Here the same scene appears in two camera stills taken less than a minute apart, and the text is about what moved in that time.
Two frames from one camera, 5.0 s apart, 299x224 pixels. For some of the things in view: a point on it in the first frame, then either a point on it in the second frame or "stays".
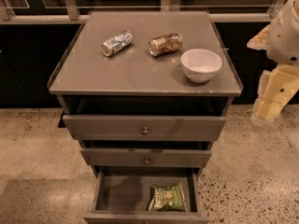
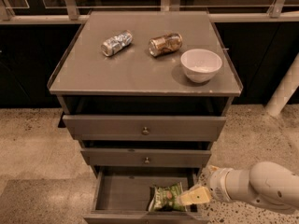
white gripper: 284,37 → 220,184
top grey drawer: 145,127 stays
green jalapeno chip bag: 167,198 stays
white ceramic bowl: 201,65 stays
